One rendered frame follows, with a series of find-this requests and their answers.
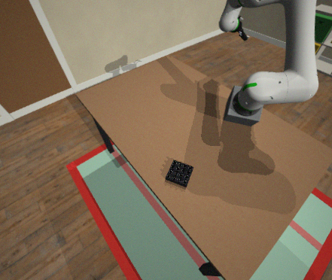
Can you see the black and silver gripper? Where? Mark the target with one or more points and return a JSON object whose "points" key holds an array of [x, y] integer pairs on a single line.
{"points": [[243, 36]]}

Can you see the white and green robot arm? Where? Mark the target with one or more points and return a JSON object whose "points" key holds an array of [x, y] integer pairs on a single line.
{"points": [[299, 80]]}

